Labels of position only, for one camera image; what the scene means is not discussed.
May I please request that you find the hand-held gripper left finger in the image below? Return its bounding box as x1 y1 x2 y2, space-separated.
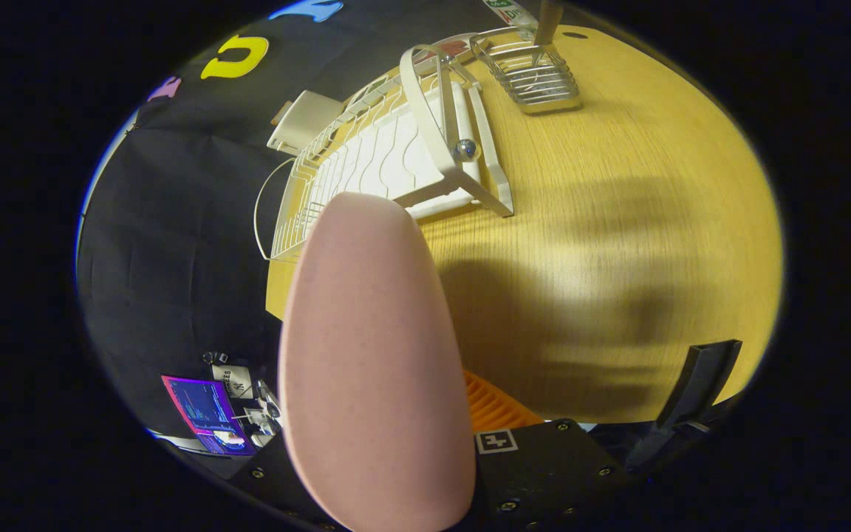
230 440 338 531

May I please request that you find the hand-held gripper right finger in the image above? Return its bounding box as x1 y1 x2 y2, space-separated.
461 369 632 532

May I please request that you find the pink plate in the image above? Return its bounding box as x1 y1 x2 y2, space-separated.
278 191 478 532

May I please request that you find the white wire dish rack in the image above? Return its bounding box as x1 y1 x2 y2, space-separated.
253 30 522 263

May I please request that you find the metal wire basket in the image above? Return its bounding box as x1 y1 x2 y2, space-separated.
470 33 581 115

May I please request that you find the spoon with brown wooden handle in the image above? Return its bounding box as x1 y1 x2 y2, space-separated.
533 0 565 64

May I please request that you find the small white gadget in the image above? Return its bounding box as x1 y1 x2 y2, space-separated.
245 379 284 448

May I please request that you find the purple glowing screen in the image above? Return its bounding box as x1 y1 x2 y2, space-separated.
161 375 255 455

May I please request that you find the white printed tag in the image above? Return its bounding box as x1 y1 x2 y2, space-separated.
211 364 254 400

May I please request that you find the black backdrop cloth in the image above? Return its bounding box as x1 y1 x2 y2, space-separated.
75 0 485 474

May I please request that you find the white toaster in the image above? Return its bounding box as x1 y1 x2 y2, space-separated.
267 90 352 156

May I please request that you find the white drink bottle green label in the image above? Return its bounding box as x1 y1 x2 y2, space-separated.
483 0 541 30

